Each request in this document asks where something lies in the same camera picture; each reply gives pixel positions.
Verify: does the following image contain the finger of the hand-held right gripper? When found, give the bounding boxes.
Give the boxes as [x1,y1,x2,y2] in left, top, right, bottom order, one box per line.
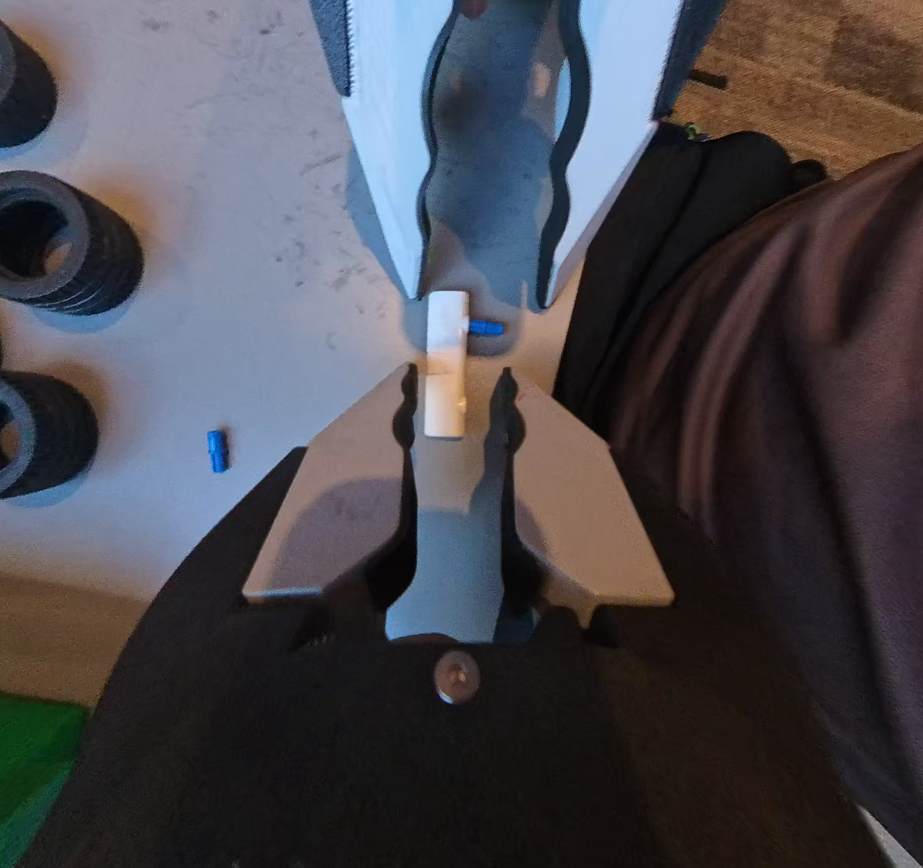
[341,0,466,301]
[536,0,699,312]

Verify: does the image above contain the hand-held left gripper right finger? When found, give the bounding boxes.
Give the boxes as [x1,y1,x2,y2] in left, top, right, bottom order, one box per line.
[489,366,675,627]

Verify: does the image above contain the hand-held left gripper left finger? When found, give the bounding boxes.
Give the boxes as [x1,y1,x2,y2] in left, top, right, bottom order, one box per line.
[242,363,421,615]

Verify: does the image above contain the white toy beam brick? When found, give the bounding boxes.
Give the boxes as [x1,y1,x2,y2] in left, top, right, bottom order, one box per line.
[422,291,471,440]

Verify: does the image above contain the green plastic bin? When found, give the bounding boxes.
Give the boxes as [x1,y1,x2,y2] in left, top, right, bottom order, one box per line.
[0,691,89,868]

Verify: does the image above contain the grey desk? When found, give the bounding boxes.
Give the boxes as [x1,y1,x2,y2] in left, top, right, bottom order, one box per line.
[0,0,599,703]

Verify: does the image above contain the person's brown shirt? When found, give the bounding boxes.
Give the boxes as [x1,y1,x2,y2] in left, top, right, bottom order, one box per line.
[599,147,923,840]

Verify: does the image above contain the black rubber tyre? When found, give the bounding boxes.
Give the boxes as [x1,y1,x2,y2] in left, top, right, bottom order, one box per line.
[0,370,100,501]
[0,17,59,149]
[0,170,145,317]

